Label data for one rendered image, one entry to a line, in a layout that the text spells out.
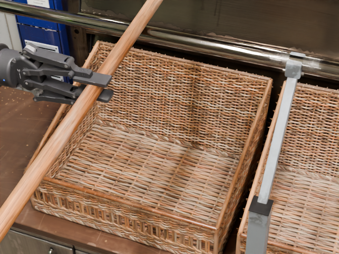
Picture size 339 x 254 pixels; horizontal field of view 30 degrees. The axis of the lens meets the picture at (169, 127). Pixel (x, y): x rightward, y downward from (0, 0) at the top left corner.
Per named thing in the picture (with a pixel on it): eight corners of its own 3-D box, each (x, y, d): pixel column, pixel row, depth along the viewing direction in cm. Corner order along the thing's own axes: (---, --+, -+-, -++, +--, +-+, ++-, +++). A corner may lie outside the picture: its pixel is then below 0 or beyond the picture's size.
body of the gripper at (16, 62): (7, 39, 127) (48, 47, 125) (15, 72, 133) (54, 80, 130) (-13, 60, 122) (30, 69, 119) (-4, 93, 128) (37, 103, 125)
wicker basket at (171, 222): (104, 105, 212) (96, 37, 193) (268, 146, 195) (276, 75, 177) (29, 210, 179) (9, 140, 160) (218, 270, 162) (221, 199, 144)
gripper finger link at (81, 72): (69, 69, 122) (67, 57, 120) (93, 74, 121) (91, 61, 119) (66, 74, 121) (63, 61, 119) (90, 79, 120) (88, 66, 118)
